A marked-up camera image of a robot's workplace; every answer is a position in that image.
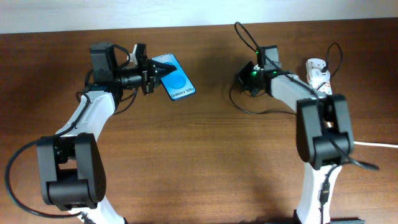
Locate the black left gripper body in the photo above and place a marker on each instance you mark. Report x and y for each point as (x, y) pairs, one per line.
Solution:
(147, 80)

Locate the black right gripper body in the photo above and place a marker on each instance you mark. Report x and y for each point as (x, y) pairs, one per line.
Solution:
(247, 76)

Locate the blue Samsung Galaxy smartphone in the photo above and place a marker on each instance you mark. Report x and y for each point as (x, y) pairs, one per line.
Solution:
(177, 83)

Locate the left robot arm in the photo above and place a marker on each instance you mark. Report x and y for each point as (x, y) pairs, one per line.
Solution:
(72, 175)

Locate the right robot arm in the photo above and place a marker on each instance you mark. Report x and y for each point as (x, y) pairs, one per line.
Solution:
(324, 136)

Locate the white USB charger plug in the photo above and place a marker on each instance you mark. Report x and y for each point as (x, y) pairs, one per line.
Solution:
(316, 77)

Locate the white power strip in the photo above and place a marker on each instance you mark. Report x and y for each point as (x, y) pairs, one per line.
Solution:
(311, 63)

